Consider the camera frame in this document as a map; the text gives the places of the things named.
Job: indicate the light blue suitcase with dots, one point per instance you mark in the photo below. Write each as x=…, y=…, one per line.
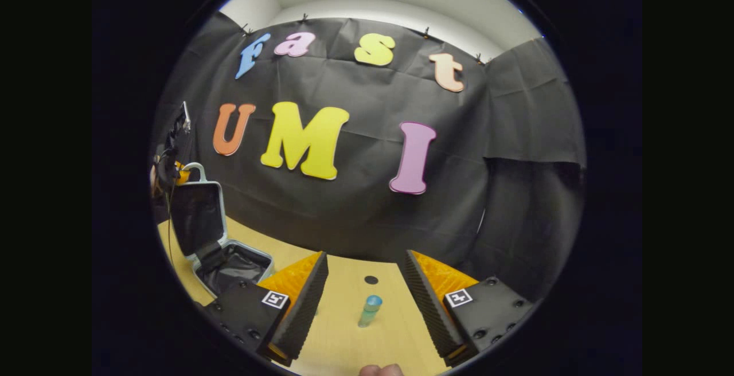
x=198, y=221

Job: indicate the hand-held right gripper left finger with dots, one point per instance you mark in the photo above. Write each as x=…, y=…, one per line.
x=304, y=307

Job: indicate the black backdrop cloth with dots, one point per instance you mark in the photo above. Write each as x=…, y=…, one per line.
x=367, y=215

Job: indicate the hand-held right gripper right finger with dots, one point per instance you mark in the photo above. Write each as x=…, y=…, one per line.
x=427, y=307

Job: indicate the teal bottle with blue cap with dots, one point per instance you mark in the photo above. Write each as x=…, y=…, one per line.
x=369, y=312

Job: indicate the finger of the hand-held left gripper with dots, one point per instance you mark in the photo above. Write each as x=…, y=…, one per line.
x=182, y=174

